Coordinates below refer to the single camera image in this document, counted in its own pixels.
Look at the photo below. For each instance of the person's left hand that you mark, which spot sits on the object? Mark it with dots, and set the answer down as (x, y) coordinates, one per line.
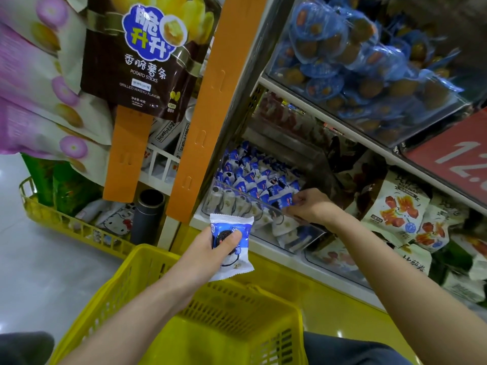
(198, 262)

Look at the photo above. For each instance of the person's right hand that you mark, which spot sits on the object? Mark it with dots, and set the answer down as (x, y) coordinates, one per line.
(313, 205)

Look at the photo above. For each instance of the blue white snack packet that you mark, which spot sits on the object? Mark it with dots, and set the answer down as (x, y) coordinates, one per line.
(236, 258)

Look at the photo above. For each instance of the pile of blue snack packets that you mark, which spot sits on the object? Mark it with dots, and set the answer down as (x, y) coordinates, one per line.
(255, 178)

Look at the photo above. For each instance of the yellow plastic shopping basket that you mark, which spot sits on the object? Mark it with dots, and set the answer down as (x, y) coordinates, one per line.
(182, 338)

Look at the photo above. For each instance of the person's left forearm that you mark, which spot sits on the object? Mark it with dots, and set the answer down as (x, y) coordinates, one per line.
(118, 330)

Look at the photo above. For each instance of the person's right forearm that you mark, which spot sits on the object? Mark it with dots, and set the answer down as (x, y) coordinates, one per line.
(411, 289)

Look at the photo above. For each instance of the store shelf with yellow base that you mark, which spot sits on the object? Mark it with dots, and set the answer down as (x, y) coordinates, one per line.
(335, 308)

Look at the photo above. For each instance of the yellow floor basket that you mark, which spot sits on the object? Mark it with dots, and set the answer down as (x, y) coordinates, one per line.
(68, 228)

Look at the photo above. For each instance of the green snack bags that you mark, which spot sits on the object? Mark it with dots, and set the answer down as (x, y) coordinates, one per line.
(57, 186)

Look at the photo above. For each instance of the purple white snack bag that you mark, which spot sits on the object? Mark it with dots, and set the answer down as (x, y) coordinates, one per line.
(34, 19)
(38, 83)
(38, 140)

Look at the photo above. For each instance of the clear plastic bin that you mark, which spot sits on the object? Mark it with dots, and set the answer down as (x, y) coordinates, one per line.
(304, 239)

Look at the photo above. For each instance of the dark grey cylinder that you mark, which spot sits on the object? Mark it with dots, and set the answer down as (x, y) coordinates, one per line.
(147, 220)

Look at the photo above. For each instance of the row of fruit print bags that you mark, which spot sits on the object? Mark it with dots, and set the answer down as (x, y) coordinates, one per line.
(396, 209)

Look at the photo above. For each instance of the row of small brown packets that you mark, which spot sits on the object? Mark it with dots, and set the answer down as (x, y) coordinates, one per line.
(293, 117)

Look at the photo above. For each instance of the white cartoon print packet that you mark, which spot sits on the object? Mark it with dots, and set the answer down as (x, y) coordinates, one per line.
(114, 220)

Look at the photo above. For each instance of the orange hanging strip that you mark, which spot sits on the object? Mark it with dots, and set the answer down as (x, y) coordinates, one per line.
(128, 155)

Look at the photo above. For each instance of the white card packet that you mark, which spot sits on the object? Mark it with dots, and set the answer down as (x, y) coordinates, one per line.
(165, 134)

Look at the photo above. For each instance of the red price sign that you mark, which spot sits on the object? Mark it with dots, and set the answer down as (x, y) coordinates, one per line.
(453, 159)

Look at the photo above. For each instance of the pile of blue jelly cups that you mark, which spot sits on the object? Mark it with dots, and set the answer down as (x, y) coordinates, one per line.
(357, 64)

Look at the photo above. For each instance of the black potato stick bag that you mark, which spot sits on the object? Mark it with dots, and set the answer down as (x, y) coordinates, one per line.
(129, 79)

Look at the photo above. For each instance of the grey trousers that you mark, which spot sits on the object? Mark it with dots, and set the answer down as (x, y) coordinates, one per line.
(23, 349)

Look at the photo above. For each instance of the orange shelf post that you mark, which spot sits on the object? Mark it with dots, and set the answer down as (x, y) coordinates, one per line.
(217, 102)

